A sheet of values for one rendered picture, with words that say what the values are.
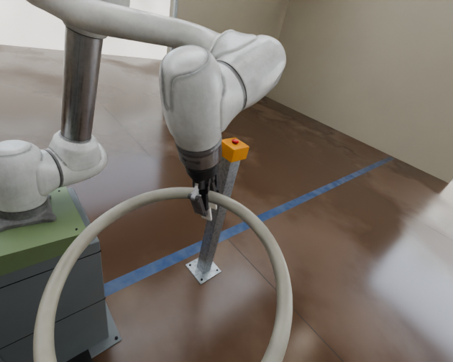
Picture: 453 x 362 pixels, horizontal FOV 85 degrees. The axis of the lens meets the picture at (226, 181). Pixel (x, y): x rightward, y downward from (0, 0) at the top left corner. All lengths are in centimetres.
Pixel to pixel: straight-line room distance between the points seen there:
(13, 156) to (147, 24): 63
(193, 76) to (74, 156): 78
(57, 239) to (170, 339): 99
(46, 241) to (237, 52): 86
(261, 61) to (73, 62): 63
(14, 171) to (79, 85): 34
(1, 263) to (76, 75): 63
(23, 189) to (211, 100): 80
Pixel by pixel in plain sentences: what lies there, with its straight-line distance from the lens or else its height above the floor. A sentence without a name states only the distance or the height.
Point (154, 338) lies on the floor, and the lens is 177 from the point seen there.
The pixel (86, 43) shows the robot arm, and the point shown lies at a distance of 93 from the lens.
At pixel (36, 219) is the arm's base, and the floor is 89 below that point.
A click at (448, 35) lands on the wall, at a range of 601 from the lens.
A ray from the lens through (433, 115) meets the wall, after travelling 593.
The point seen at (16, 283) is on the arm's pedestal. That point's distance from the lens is 116.
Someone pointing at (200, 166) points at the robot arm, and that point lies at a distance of 48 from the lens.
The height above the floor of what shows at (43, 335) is 110.
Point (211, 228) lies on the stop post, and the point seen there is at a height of 47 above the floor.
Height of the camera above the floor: 162
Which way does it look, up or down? 33 degrees down
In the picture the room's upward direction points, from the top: 14 degrees clockwise
